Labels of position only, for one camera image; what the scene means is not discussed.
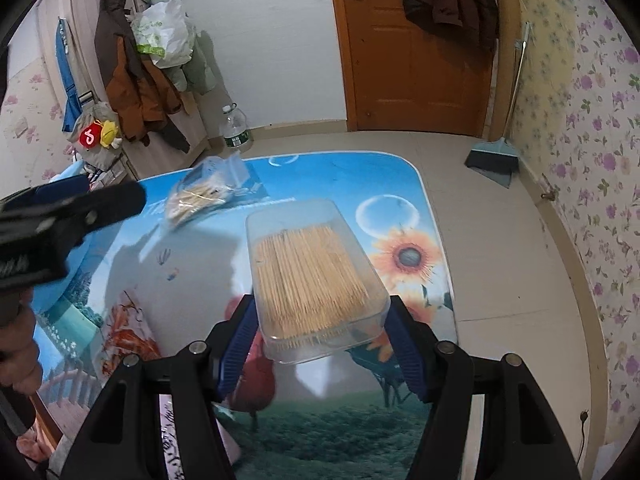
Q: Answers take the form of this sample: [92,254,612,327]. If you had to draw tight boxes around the grey broom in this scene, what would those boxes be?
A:
[465,24,532,189]

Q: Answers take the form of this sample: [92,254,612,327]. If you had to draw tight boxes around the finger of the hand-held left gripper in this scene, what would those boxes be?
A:
[0,180,147,247]
[0,175,91,211]

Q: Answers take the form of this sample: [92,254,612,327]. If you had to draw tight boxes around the picture printed desktop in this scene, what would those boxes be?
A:
[30,151,458,480]

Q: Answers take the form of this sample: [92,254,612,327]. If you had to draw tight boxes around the clear box of toothpicks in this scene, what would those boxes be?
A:
[245,198,392,365]

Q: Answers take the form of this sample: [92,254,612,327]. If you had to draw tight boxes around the grey canvas bag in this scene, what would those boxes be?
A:
[65,90,126,173]

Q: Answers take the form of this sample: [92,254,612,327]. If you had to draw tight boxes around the yellow plush pendant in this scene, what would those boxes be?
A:
[99,120,123,150]

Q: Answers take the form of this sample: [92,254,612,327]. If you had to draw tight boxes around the brown and orange jacket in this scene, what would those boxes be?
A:
[94,0,192,155]

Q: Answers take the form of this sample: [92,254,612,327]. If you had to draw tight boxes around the clear bag of cotton swabs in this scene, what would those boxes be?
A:
[162,155,261,231]

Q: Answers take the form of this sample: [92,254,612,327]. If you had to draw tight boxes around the large clear water bottle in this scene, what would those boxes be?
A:
[221,103,253,153]

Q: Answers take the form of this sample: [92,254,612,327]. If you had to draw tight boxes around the brown wooden door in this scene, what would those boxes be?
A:
[327,0,501,137]

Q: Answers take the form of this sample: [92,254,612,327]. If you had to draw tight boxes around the white plastic bag green print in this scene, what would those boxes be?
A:
[131,0,196,68]

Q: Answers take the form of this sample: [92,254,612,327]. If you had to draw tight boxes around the red plush pendant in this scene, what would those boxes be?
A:
[77,122,103,152]

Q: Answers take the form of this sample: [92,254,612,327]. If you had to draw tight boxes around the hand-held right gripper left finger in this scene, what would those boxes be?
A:
[60,294,257,480]

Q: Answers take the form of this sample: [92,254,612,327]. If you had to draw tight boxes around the black power cable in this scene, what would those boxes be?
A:
[574,409,591,468]

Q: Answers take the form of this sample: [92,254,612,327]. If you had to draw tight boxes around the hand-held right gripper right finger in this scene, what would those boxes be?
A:
[385,296,583,480]

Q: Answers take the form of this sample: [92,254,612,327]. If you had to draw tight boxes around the person's left hand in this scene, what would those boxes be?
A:
[0,304,44,394]

